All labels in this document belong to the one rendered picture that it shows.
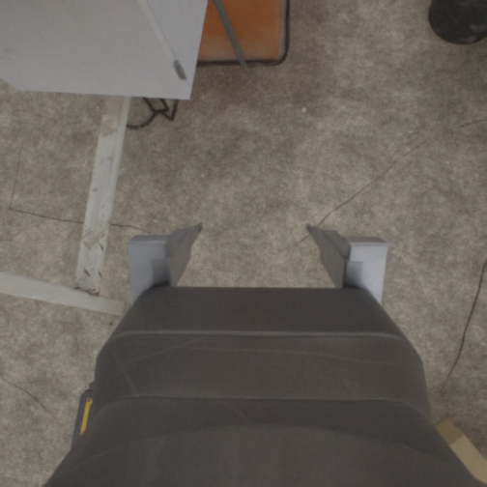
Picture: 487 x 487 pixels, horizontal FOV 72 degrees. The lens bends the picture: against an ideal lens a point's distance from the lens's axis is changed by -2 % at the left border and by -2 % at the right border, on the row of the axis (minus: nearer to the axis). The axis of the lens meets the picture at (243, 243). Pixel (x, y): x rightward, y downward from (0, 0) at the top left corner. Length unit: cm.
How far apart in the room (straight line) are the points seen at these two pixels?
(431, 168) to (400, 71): 40
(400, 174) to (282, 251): 52
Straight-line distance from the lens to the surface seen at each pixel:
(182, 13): 71
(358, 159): 138
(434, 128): 150
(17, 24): 71
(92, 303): 124
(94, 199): 124
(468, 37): 165
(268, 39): 146
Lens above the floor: 127
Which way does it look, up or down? 80 degrees down
